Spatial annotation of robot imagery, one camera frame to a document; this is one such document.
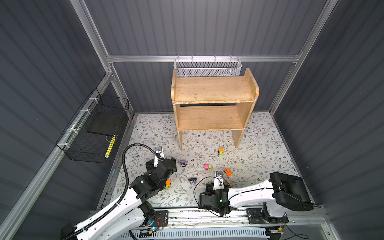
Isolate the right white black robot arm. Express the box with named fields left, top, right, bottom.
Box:
left=195, top=171, right=316, bottom=218

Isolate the floral patterned table mat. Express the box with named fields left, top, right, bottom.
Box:
left=125, top=112, right=298, bottom=208

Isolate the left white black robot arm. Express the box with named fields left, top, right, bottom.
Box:
left=61, top=158, right=177, bottom=240

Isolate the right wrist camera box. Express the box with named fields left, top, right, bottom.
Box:
left=213, top=171, right=224, bottom=190

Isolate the light purple toy figure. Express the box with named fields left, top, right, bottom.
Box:
left=179, top=160, right=188, bottom=168

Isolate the yellow green marker strip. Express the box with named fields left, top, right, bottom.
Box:
left=105, top=135, right=117, bottom=159

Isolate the pink green toy car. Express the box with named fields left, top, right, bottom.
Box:
left=204, top=164, right=213, bottom=171

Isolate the wooden two-tier shelf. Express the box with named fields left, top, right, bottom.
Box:
left=171, top=69, right=260, bottom=148

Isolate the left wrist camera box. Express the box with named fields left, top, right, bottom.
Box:
left=154, top=147, right=165, bottom=168

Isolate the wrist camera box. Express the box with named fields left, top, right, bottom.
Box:
left=154, top=147, right=165, bottom=168
left=213, top=171, right=224, bottom=190

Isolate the white ventilated cable duct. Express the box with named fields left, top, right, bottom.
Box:
left=133, top=227, right=271, bottom=240

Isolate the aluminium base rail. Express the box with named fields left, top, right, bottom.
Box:
left=86, top=204, right=328, bottom=230

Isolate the orange green toy car near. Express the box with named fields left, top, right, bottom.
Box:
left=165, top=180, right=172, bottom=190

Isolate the white wire mesh basket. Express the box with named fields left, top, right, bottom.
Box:
left=173, top=58, right=242, bottom=78

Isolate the orange green toy truck far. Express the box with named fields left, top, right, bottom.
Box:
left=218, top=148, right=224, bottom=157

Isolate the black wire wall basket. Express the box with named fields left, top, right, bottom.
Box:
left=57, top=90, right=131, bottom=164

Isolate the black purple toy figure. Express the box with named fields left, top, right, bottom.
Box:
left=188, top=177, right=197, bottom=186

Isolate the left black corrugated cable hose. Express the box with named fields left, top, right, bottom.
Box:
left=64, top=143, right=160, bottom=239

